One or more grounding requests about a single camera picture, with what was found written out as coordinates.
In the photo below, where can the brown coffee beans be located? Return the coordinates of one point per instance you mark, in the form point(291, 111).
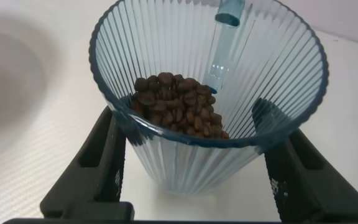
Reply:
point(179, 102)

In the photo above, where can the blue ribbed transparent cup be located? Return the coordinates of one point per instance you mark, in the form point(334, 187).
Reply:
point(172, 37)

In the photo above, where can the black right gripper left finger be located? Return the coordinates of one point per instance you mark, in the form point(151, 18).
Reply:
point(82, 186)

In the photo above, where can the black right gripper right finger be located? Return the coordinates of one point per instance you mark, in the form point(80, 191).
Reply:
point(315, 193)

